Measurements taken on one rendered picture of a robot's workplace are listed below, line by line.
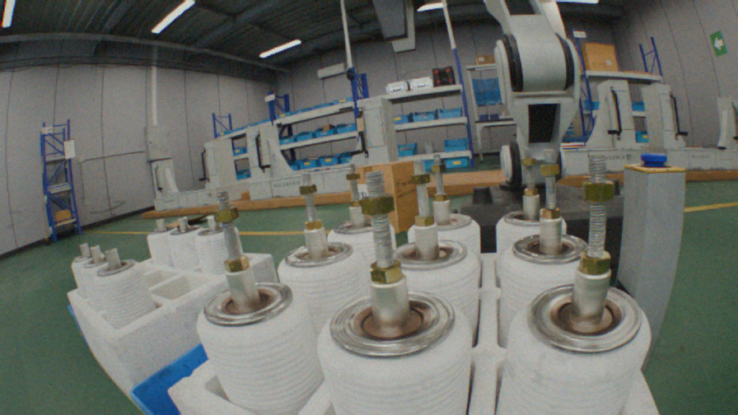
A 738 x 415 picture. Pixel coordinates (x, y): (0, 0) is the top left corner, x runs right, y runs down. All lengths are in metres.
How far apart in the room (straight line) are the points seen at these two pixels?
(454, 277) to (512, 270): 0.05
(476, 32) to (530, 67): 8.50
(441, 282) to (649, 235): 0.26
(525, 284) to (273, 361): 0.20
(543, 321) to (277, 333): 0.17
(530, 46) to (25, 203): 6.43
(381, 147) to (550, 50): 1.90
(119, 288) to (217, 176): 3.09
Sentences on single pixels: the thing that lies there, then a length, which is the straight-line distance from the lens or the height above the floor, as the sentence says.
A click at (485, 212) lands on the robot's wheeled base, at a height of 0.20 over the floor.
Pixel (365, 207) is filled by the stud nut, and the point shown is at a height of 0.32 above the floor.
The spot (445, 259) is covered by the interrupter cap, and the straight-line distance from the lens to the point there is 0.27.
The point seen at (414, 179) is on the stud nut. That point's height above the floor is 0.32.
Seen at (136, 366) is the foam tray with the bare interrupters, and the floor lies 0.13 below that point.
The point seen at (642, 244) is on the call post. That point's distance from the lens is 0.39.
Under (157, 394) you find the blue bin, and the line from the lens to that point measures 0.47.
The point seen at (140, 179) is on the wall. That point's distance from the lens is 6.95.
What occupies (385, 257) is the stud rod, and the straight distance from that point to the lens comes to 0.16.
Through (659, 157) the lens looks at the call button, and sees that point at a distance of 0.40.
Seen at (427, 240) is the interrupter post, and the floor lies 0.27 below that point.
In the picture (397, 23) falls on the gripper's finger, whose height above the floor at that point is 0.46.
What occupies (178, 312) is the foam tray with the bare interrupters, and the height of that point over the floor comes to 0.17.
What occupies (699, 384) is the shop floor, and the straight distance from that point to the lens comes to 0.58.
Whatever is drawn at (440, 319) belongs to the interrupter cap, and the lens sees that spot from 0.18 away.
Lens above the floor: 0.35
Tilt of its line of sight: 10 degrees down
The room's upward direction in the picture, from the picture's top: 7 degrees counter-clockwise
